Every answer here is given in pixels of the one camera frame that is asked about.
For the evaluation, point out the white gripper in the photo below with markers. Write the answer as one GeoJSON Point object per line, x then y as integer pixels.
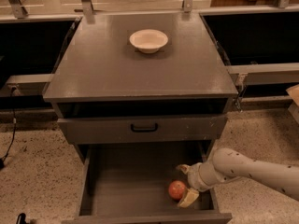
{"type": "Point", "coordinates": [193, 176]}

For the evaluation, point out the red apple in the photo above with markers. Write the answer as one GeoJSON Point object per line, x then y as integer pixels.
{"type": "Point", "coordinates": [176, 190]}

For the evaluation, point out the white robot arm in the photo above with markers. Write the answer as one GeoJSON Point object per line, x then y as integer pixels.
{"type": "Point", "coordinates": [226, 165]}

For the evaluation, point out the open grey middle drawer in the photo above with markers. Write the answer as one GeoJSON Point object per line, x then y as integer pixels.
{"type": "Point", "coordinates": [128, 184]}

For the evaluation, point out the grey drawer cabinet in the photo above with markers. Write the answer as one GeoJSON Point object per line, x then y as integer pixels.
{"type": "Point", "coordinates": [102, 75]}

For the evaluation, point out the closed grey top drawer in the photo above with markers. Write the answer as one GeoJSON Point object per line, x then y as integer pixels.
{"type": "Point", "coordinates": [88, 131]}

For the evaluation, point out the white bowl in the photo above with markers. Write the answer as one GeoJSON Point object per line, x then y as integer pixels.
{"type": "Point", "coordinates": [148, 40]}

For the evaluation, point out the black object bottom left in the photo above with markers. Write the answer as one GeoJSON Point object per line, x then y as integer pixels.
{"type": "Point", "coordinates": [21, 219]}

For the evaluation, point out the black drawer handle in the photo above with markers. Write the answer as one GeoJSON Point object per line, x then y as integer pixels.
{"type": "Point", "coordinates": [146, 129]}

